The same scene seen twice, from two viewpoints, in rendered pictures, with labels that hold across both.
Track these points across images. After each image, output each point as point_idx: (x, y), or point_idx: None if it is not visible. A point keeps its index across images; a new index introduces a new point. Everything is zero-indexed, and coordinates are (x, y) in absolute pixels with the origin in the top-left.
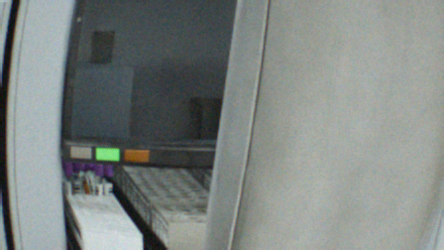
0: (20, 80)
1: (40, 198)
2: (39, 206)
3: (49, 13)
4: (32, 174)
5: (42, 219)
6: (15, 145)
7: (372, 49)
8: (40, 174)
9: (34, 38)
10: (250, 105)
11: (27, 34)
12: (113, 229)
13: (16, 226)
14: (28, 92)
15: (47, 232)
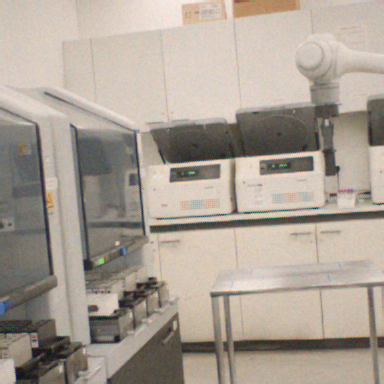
0: (69, 235)
1: (81, 296)
2: (81, 301)
3: (71, 197)
4: (78, 284)
5: (82, 308)
6: (72, 271)
7: None
8: (80, 282)
9: (69, 211)
10: None
11: (67, 209)
12: (106, 296)
13: (75, 320)
14: (72, 241)
15: (84, 315)
